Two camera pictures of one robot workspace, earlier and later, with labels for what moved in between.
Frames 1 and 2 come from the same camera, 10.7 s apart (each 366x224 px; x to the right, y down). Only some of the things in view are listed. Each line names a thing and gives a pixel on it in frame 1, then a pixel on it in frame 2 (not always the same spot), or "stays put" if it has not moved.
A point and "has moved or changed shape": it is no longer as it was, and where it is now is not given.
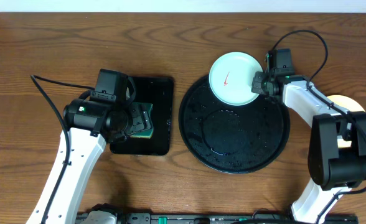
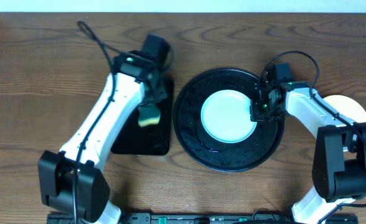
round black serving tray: x=232 y=139 stays put
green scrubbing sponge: x=147 y=133 has moved or changed shape
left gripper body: x=140 y=120 to x=154 y=97
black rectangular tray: x=157 y=91 stays put
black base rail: x=228 y=218 stays put
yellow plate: x=349 y=104 stays put
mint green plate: x=231 y=78 to x=226 y=116
